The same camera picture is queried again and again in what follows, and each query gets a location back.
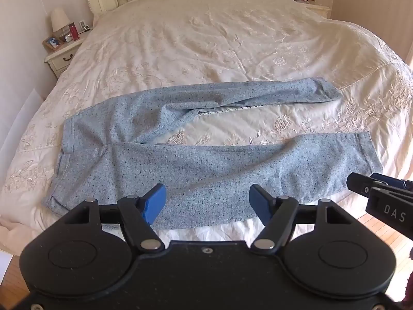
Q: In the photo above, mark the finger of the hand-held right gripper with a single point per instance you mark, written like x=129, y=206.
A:
x=358, y=182
x=390, y=208

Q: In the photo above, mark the cream nightstand with drawer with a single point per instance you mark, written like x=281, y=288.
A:
x=63, y=58

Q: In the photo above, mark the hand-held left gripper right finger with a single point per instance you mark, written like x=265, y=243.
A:
x=260, y=205

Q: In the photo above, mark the cream embroidered bedspread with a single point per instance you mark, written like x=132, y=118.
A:
x=206, y=45

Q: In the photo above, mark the wooden photo frame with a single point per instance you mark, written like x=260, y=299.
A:
x=52, y=42

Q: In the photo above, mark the red box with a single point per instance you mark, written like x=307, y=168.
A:
x=73, y=31

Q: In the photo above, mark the white shade table lamp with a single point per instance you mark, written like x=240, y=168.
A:
x=58, y=19

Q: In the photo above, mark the grey speckled pants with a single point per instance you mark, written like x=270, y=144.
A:
x=193, y=168

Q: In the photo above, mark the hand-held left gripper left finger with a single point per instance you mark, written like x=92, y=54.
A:
x=154, y=205

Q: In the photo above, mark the person's dark red clothing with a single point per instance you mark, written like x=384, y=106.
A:
x=409, y=284

